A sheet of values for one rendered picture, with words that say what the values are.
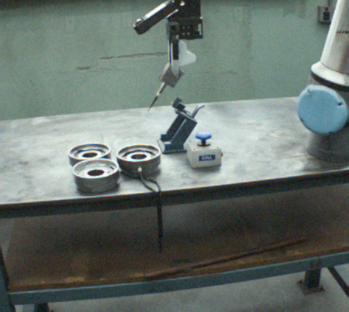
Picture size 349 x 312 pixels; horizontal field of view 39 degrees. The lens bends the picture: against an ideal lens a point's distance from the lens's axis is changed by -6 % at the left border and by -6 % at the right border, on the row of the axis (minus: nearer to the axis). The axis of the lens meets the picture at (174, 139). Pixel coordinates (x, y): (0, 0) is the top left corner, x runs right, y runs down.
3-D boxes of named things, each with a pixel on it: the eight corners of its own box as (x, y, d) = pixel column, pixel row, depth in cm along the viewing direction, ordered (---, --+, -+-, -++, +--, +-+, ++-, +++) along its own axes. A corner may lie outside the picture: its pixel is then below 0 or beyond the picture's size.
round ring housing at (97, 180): (84, 198, 109) (82, 181, 108) (68, 181, 118) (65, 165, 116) (128, 187, 114) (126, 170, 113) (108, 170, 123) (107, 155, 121)
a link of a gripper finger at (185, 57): (198, 78, 126) (195, 40, 124) (174, 79, 126) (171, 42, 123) (195, 76, 129) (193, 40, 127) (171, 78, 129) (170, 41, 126)
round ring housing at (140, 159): (117, 160, 128) (116, 145, 127) (160, 158, 129) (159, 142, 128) (117, 178, 119) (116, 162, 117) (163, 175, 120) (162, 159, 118)
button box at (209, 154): (192, 169, 123) (192, 149, 121) (187, 157, 129) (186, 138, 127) (226, 165, 124) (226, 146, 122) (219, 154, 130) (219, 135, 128)
